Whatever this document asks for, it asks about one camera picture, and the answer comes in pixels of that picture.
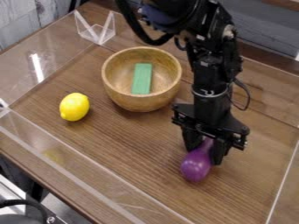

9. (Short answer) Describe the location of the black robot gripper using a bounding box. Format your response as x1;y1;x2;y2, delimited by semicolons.
173;88;250;165

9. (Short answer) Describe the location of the purple toy eggplant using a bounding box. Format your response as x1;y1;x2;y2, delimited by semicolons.
181;137;214;182

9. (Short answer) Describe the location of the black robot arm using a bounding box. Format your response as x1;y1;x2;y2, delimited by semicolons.
115;0;250;165

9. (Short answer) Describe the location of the brown wooden bowl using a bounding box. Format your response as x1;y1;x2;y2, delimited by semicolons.
102;46;183;112

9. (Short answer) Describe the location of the green rectangular block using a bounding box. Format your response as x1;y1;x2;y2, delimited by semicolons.
131;63;153;95

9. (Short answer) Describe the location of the yellow toy lemon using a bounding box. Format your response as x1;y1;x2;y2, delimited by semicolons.
61;93;90;122

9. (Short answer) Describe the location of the clear acrylic tray enclosure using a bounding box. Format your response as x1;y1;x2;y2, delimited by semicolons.
0;17;299;224

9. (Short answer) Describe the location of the black metal bracket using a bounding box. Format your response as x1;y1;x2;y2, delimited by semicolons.
25;195;70;224

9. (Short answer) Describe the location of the black cable loop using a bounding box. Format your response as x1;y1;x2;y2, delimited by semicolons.
0;199;51;224

